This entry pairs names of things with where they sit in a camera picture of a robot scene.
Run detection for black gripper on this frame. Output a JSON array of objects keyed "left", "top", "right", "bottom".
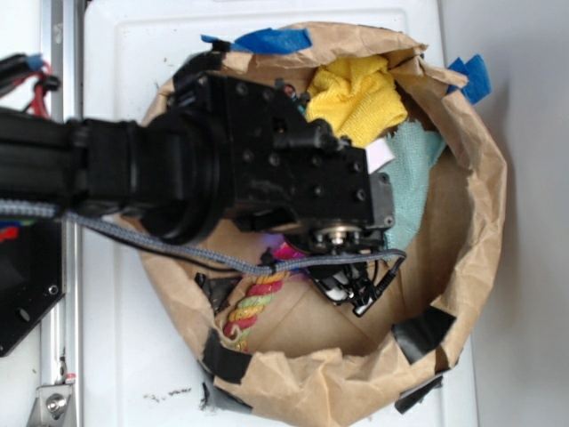
[{"left": 167, "top": 73, "right": 397, "bottom": 257}]

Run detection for multicolored twisted rope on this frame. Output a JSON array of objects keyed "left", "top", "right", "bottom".
[{"left": 223, "top": 243, "right": 308, "bottom": 352}]

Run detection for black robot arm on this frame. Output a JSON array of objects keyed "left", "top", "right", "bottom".
[{"left": 1, "top": 73, "right": 395, "bottom": 254}]

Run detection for black tape top left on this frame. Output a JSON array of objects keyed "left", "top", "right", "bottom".
[{"left": 172, "top": 39, "right": 232, "bottom": 93}]

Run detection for blue tape strip top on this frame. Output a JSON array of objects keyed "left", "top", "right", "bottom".
[{"left": 201, "top": 28, "right": 312, "bottom": 55}]

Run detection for blue tape strip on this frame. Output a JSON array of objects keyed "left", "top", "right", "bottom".
[
  {"left": 448, "top": 54, "right": 492, "bottom": 105},
  {"left": 201, "top": 28, "right": 312, "bottom": 55}
]

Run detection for yellow cloth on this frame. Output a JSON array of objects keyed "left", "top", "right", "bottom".
[{"left": 305, "top": 55, "right": 408, "bottom": 148}]

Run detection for white paper tag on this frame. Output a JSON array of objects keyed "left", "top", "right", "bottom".
[{"left": 365, "top": 137, "right": 396, "bottom": 174}]

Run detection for black tape inside bag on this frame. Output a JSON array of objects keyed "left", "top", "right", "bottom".
[{"left": 195, "top": 273, "right": 242, "bottom": 314}]

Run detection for teal cloth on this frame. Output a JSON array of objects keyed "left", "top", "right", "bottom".
[{"left": 383, "top": 121, "right": 446, "bottom": 250}]

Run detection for brown paper bag bin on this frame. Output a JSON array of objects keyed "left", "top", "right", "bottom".
[{"left": 141, "top": 22, "right": 507, "bottom": 426}]

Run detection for black tape bottom left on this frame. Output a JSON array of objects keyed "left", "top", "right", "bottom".
[{"left": 201, "top": 329, "right": 252, "bottom": 384}]

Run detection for blue tape strip right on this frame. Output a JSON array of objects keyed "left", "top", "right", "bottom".
[{"left": 448, "top": 54, "right": 492, "bottom": 105}]

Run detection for black tape bottom right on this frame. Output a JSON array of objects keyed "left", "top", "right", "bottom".
[{"left": 391, "top": 306, "right": 457, "bottom": 365}]

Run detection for black tape lower right edge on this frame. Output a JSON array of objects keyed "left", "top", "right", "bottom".
[{"left": 394, "top": 376, "right": 443, "bottom": 415}]

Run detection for aluminium extrusion rail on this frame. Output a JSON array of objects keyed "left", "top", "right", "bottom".
[{"left": 40, "top": 1, "right": 86, "bottom": 426}]

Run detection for grey braided cable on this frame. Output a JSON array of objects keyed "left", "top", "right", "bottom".
[{"left": 0, "top": 199, "right": 408, "bottom": 275}]

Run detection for red and black wires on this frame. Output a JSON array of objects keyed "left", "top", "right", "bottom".
[{"left": 0, "top": 52, "right": 61, "bottom": 119}]

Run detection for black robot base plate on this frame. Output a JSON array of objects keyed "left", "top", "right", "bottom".
[{"left": 1, "top": 222, "right": 64, "bottom": 357}]

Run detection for metal corner bracket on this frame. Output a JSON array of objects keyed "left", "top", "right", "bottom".
[{"left": 26, "top": 384, "right": 76, "bottom": 427}]

